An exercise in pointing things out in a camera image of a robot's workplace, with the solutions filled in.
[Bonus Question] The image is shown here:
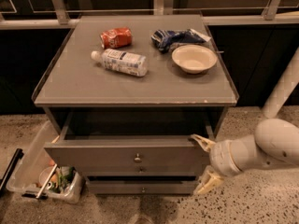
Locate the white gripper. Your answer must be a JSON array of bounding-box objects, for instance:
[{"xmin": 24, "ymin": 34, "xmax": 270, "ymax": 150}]
[{"xmin": 191, "ymin": 134, "xmax": 244, "ymax": 195}]

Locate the grey top drawer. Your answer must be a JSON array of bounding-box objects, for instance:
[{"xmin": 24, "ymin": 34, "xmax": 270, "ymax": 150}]
[{"xmin": 45, "ymin": 108, "xmax": 208, "ymax": 171}]

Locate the grey drawer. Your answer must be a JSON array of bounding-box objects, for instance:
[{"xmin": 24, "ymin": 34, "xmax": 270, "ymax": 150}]
[
  {"xmin": 87, "ymin": 181, "xmax": 197, "ymax": 195},
  {"xmin": 45, "ymin": 108, "xmax": 208, "ymax": 171},
  {"xmin": 78, "ymin": 165, "xmax": 202, "ymax": 176}
]

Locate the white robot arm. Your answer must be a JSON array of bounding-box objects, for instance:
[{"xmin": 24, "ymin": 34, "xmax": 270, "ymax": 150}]
[{"xmin": 191, "ymin": 49, "xmax": 299, "ymax": 194}]

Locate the grey drawer cabinet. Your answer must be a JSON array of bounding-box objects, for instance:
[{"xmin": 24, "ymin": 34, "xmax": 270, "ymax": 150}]
[{"xmin": 33, "ymin": 15, "xmax": 238, "ymax": 185}]

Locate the grey bottom drawer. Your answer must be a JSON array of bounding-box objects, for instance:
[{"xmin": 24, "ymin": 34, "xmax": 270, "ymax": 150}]
[{"xmin": 87, "ymin": 181, "xmax": 197, "ymax": 195}]

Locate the grey middle drawer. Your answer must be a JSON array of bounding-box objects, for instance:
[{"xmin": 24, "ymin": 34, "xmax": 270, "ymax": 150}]
[{"xmin": 78, "ymin": 165, "xmax": 202, "ymax": 176}]

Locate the white paper bowl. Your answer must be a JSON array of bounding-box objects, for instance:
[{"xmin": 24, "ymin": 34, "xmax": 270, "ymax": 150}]
[{"xmin": 172, "ymin": 45, "xmax": 218, "ymax": 74}]

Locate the blue crumpled chip bag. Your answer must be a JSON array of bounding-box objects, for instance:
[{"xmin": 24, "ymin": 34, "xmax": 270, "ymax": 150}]
[{"xmin": 150, "ymin": 28, "xmax": 211, "ymax": 53}]

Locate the clear plastic water bottle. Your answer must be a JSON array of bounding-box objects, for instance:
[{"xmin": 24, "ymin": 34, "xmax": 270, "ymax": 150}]
[{"xmin": 91, "ymin": 49, "xmax": 148, "ymax": 77}]

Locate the green bag in bin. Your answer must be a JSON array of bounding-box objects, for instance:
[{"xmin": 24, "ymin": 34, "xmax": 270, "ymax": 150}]
[{"xmin": 58, "ymin": 166, "xmax": 75, "ymax": 191}]

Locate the crushed red soda can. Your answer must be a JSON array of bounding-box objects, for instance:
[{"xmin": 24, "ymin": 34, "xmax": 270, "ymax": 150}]
[{"xmin": 100, "ymin": 27, "xmax": 133, "ymax": 49}]

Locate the clear plastic storage bin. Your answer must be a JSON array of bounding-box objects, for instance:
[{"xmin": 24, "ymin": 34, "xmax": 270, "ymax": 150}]
[{"xmin": 7, "ymin": 121, "xmax": 84, "ymax": 203}]

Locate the black bar on floor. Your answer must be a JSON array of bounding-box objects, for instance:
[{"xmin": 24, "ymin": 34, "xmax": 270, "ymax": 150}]
[{"xmin": 0, "ymin": 148, "xmax": 23, "ymax": 196}]

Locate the metal railing frame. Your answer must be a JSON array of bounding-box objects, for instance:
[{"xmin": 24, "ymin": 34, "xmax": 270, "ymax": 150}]
[{"xmin": 0, "ymin": 0, "xmax": 299, "ymax": 30}]

